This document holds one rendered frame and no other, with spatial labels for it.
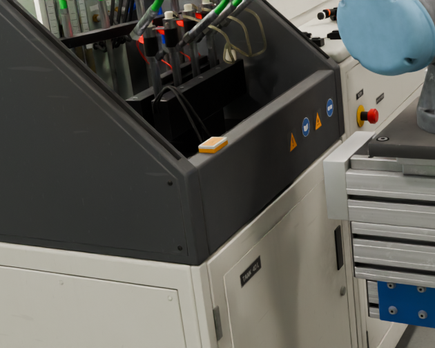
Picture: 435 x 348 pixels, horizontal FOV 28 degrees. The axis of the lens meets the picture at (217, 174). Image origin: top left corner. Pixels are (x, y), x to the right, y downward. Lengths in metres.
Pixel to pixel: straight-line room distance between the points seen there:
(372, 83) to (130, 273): 0.92
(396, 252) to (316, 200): 0.64
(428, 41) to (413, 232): 0.32
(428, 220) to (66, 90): 0.61
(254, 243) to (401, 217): 0.45
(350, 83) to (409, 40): 1.04
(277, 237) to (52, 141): 0.48
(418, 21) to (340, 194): 0.34
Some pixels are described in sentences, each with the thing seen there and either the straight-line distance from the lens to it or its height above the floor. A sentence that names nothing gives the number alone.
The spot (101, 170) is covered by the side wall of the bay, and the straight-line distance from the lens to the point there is 1.44.
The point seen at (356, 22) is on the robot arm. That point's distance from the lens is 1.02.
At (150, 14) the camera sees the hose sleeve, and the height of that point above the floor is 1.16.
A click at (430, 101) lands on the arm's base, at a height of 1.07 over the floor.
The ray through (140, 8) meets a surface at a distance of 1.92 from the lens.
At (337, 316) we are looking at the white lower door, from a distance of 2.04.
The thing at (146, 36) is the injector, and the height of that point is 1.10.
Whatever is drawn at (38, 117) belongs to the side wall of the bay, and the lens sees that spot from 1.49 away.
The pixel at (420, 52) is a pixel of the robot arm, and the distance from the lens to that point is 0.99.
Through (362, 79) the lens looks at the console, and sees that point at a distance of 2.09.
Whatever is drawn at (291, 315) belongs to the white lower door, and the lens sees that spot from 1.78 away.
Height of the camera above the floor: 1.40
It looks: 20 degrees down
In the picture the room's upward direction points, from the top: 7 degrees counter-clockwise
